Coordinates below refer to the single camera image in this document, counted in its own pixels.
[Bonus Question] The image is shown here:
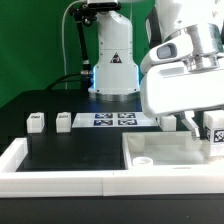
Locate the black cable bundle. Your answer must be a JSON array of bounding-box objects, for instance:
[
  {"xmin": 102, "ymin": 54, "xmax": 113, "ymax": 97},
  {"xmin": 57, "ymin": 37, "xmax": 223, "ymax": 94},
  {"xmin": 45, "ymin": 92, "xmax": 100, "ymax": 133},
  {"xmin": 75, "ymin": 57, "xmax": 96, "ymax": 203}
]
[{"xmin": 45, "ymin": 73, "xmax": 92, "ymax": 91}]

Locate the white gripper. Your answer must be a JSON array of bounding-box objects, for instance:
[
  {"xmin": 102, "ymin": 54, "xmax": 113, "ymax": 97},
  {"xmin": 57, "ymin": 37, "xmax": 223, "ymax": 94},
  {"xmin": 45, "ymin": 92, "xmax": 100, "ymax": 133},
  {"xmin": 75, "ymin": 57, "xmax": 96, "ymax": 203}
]
[{"xmin": 140, "ymin": 62, "xmax": 224, "ymax": 140}]

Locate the white u-shaped obstacle fence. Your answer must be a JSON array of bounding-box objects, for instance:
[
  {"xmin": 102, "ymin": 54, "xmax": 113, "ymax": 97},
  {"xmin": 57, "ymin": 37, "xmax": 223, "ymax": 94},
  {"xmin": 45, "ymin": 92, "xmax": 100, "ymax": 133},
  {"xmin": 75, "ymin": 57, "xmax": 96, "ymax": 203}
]
[{"xmin": 0, "ymin": 134, "xmax": 224, "ymax": 198}]

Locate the white cable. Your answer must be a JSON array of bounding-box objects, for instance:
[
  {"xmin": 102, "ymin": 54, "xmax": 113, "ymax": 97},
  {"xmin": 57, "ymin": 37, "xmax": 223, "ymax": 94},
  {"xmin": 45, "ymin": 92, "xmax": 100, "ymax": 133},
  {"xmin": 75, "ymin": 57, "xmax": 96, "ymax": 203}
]
[{"xmin": 61, "ymin": 0, "xmax": 84, "ymax": 90}]

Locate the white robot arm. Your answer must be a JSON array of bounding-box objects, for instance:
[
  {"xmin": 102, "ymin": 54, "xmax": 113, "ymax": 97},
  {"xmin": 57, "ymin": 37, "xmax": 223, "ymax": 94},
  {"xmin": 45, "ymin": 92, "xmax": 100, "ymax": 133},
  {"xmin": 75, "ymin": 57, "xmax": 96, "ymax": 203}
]
[{"xmin": 87, "ymin": 0, "xmax": 224, "ymax": 118}]

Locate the white square table top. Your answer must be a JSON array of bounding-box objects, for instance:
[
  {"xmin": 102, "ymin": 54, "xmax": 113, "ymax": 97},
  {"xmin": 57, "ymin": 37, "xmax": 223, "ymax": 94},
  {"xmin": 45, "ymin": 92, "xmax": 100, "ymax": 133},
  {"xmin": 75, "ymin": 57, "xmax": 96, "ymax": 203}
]
[{"xmin": 122, "ymin": 131, "xmax": 224, "ymax": 172}]

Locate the white marker tag sheet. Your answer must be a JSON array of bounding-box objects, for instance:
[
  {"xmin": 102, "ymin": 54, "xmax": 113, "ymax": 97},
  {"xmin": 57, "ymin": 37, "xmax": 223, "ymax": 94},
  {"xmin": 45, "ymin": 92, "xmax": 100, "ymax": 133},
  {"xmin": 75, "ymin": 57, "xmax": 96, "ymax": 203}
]
[{"xmin": 72, "ymin": 112, "xmax": 157, "ymax": 128}]

